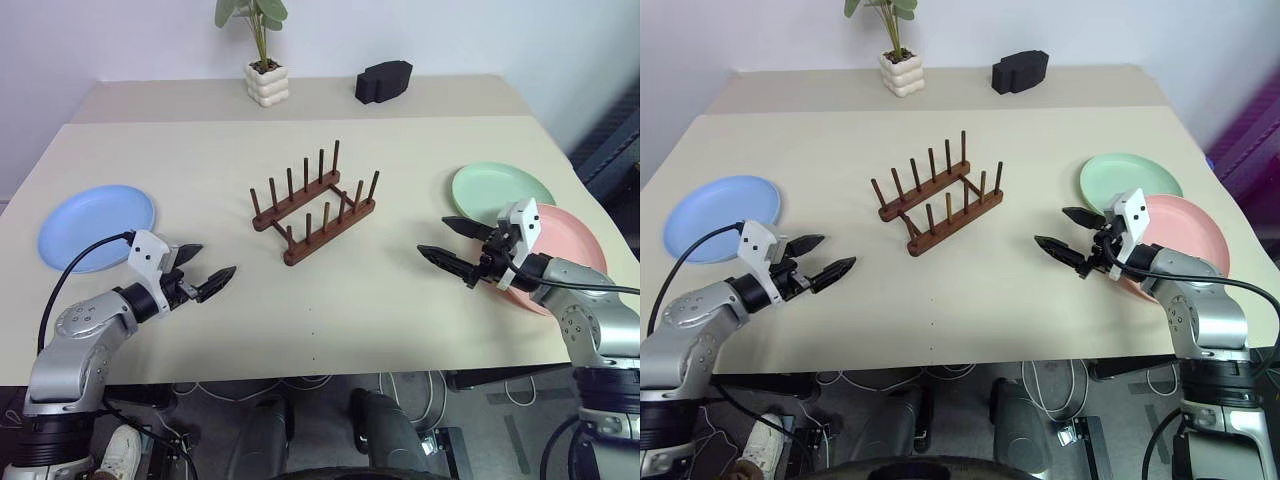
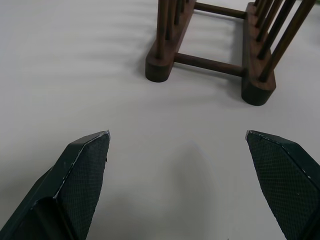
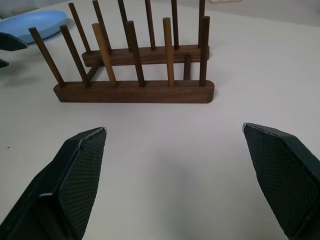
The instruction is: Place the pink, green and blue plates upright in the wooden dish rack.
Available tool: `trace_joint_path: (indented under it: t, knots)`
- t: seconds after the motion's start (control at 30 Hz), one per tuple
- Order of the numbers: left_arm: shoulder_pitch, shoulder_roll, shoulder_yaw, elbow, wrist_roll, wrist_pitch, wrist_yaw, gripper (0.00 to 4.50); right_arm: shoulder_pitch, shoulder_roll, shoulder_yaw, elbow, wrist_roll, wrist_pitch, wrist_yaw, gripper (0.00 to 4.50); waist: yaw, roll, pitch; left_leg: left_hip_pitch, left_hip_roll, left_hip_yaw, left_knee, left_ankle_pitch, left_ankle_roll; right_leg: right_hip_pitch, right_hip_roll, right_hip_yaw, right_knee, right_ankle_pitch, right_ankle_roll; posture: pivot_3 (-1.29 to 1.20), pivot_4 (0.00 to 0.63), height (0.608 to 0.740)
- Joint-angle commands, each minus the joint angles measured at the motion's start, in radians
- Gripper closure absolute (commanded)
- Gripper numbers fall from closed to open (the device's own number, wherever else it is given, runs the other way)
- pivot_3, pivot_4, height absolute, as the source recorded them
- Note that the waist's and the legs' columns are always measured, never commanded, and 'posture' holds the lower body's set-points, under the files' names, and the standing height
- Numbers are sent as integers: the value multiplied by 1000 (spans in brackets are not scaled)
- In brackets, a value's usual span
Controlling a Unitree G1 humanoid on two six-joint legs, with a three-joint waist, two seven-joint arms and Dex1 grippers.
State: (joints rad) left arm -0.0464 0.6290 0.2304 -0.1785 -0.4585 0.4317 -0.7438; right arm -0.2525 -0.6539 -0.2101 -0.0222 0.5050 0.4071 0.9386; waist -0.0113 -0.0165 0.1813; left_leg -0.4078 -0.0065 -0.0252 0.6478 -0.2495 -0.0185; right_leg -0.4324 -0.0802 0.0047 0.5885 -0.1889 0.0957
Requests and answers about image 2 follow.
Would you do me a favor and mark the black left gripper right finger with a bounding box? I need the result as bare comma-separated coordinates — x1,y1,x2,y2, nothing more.
244,129,320,240

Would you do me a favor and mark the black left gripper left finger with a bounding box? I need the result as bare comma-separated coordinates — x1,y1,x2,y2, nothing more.
0,130,111,240

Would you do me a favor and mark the dark wooden dish rack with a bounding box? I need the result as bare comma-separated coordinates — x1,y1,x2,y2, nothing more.
145,0,320,107

